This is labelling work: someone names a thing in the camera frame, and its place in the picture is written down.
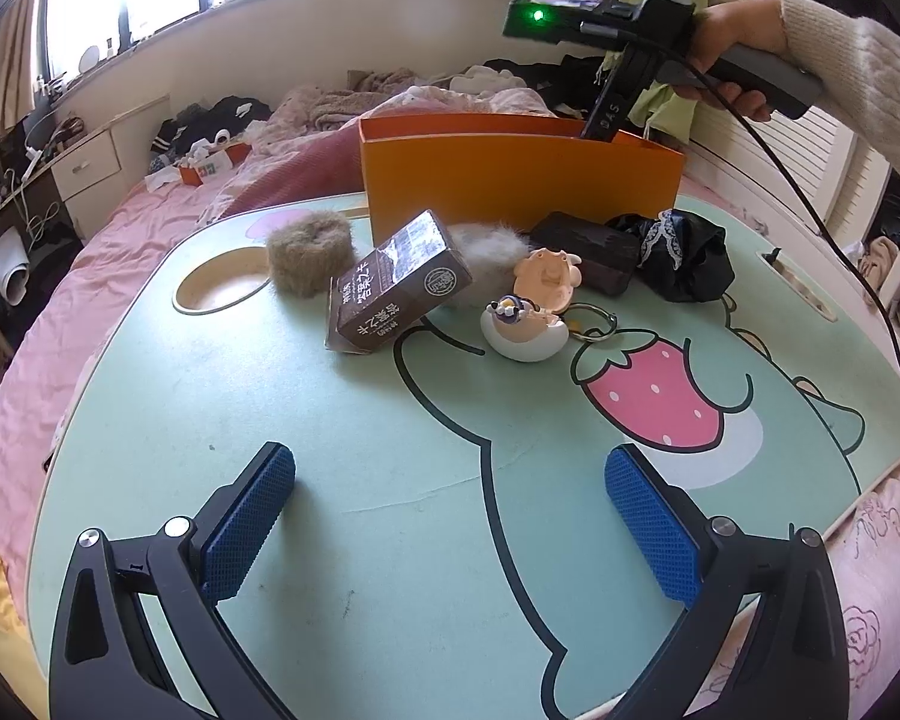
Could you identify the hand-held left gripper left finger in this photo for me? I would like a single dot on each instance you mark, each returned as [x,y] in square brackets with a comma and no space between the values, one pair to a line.
[247,517]

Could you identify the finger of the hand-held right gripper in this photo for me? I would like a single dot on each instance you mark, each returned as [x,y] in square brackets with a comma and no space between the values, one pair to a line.
[615,101]

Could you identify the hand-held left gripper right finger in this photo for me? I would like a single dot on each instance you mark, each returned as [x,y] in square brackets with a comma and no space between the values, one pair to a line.
[652,525]

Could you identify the orange cardboard box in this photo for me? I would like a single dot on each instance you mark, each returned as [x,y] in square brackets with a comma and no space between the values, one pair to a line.
[495,180]

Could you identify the black textured case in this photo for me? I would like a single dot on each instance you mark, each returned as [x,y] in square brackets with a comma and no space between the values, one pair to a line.
[585,247]

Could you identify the black lace-trimmed pouch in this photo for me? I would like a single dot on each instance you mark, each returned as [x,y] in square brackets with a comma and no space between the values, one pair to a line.
[690,255]

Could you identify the white fur pompom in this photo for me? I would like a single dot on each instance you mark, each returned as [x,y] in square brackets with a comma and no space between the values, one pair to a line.
[487,251]

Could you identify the brown milk carton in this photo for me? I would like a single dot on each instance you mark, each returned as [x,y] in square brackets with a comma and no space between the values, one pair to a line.
[390,292]

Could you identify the brown furry scrunchie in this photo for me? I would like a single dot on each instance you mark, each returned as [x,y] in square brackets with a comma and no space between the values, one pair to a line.
[307,251]

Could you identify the person's right forearm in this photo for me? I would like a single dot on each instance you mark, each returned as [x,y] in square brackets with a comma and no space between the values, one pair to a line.
[855,67]

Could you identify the green cartoon desktop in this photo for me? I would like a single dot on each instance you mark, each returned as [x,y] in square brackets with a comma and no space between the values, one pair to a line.
[420,465]

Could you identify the person's right hand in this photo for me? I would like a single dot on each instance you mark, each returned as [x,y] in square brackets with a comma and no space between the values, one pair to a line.
[727,30]

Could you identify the pink floral quilt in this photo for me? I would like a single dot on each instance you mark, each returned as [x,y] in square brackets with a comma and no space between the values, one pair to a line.
[450,101]

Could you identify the white slatted panel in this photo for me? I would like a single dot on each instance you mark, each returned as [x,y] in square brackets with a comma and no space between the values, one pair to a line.
[795,165]

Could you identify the dark pink blanket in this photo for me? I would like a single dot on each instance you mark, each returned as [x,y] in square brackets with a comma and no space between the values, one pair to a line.
[300,172]

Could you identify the white paper roll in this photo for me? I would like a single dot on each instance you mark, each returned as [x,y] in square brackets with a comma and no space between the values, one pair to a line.
[7,266]

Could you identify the orange tissue box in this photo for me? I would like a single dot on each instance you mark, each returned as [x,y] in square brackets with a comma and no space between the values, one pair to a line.
[214,165]

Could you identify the white drawer cabinet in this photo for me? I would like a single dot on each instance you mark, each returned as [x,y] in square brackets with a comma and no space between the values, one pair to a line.
[90,157]

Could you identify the black striped clothes pile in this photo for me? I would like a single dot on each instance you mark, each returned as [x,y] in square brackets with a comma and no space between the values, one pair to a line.
[217,116]

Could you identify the white study desk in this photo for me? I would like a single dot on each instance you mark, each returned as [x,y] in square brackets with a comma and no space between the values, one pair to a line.
[0,202]

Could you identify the beige curtain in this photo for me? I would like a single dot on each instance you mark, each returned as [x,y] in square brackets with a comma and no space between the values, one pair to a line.
[19,60]

